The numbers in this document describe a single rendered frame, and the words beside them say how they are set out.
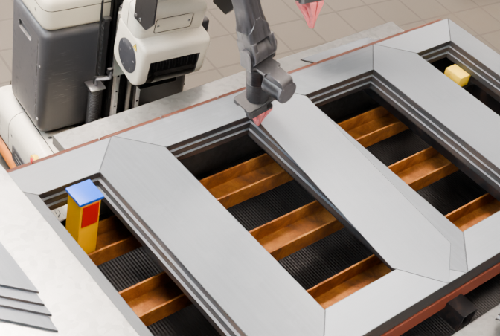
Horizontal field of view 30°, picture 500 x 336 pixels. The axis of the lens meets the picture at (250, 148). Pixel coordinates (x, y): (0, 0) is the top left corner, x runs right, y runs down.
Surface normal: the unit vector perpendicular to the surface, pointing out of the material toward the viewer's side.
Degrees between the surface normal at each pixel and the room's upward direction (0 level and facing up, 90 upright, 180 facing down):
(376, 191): 0
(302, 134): 0
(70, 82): 90
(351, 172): 0
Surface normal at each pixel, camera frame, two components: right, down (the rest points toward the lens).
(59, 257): 0.18, -0.75
